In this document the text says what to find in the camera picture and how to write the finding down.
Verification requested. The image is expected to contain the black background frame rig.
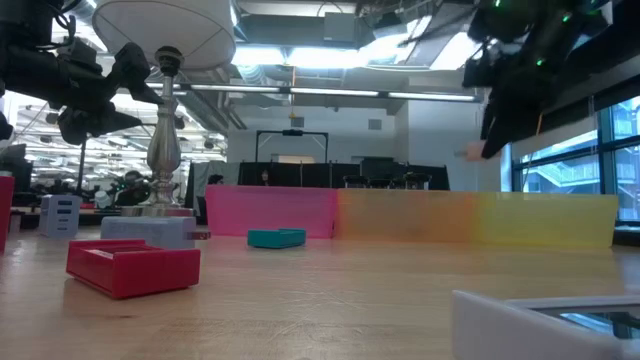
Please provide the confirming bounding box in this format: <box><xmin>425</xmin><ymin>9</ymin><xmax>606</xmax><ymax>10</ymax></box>
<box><xmin>255</xmin><ymin>129</ymin><xmax>330</xmax><ymax>164</ymax></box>

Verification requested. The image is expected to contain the yellow translucent bin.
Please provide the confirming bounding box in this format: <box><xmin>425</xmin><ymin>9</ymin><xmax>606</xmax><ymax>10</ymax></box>
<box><xmin>469</xmin><ymin>192</ymin><xmax>620</xmax><ymax>250</ymax></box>

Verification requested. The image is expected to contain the red plastic box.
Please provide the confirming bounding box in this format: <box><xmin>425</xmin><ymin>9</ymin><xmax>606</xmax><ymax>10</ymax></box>
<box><xmin>65</xmin><ymin>238</ymin><xmax>202</xmax><ymax>300</ymax></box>

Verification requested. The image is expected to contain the white rectangular frame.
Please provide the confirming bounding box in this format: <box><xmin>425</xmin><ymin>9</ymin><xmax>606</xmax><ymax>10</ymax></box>
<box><xmin>452</xmin><ymin>289</ymin><xmax>640</xmax><ymax>360</ymax></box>

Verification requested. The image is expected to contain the orange translucent bin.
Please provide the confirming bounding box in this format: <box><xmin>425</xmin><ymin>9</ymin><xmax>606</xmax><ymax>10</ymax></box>
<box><xmin>333</xmin><ymin>188</ymin><xmax>476</xmax><ymax>245</ymax></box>

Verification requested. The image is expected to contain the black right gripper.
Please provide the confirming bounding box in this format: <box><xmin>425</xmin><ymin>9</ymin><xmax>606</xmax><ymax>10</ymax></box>
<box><xmin>462</xmin><ymin>9</ymin><xmax>576</xmax><ymax>160</ymax></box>

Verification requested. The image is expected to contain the lavender rectangular box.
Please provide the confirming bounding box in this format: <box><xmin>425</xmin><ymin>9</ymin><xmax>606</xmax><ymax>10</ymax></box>
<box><xmin>100</xmin><ymin>215</ymin><xmax>197</xmax><ymax>250</ymax></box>

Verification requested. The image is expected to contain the lavender multi-port charger block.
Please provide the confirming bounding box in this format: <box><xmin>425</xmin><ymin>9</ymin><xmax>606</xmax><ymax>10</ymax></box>
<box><xmin>38</xmin><ymin>193</ymin><xmax>82</xmax><ymax>239</ymax></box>

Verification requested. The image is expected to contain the pink translucent bin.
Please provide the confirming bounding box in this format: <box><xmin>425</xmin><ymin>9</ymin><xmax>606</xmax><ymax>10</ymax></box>
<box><xmin>205</xmin><ymin>184</ymin><xmax>339</xmax><ymax>240</ymax></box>

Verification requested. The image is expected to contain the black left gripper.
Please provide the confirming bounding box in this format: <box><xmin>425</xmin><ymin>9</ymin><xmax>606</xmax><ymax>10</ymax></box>
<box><xmin>3</xmin><ymin>42</ymin><xmax>165</xmax><ymax>146</ymax></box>

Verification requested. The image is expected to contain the black background stand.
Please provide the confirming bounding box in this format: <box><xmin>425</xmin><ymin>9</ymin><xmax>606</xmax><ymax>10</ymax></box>
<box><xmin>76</xmin><ymin>137</ymin><xmax>89</xmax><ymax>195</ymax></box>

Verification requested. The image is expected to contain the red block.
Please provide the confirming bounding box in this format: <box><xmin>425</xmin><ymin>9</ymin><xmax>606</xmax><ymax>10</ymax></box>
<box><xmin>0</xmin><ymin>174</ymin><xmax>16</xmax><ymax>256</ymax></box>

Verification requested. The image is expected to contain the black background monitor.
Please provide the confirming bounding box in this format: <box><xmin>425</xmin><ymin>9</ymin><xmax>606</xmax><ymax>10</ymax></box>
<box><xmin>0</xmin><ymin>143</ymin><xmax>34</xmax><ymax>194</ymax></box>

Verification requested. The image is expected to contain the window with black frame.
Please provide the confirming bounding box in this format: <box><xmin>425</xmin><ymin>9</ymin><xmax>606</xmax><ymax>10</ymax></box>
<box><xmin>512</xmin><ymin>94</ymin><xmax>640</xmax><ymax>224</ymax></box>

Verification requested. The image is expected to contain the black background partition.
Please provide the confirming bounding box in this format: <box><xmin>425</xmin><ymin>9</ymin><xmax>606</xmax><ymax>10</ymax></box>
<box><xmin>234</xmin><ymin>157</ymin><xmax>450</xmax><ymax>191</ymax></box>

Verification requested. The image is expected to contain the silver table lamp white shade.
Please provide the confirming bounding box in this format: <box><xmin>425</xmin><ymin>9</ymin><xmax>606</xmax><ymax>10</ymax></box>
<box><xmin>91</xmin><ymin>0</ymin><xmax>237</xmax><ymax>219</ymax></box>

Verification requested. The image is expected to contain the teal plastic box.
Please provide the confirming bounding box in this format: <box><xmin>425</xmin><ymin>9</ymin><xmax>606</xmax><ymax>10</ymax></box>
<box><xmin>247</xmin><ymin>228</ymin><xmax>307</xmax><ymax>250</ymax></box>

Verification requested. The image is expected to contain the grey fabric panel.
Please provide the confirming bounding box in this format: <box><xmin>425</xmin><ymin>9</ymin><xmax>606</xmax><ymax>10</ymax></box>
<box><xmin>189</xmin><ymin>160</ymin><xmax>240</xmax><ymax>211</ymax></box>

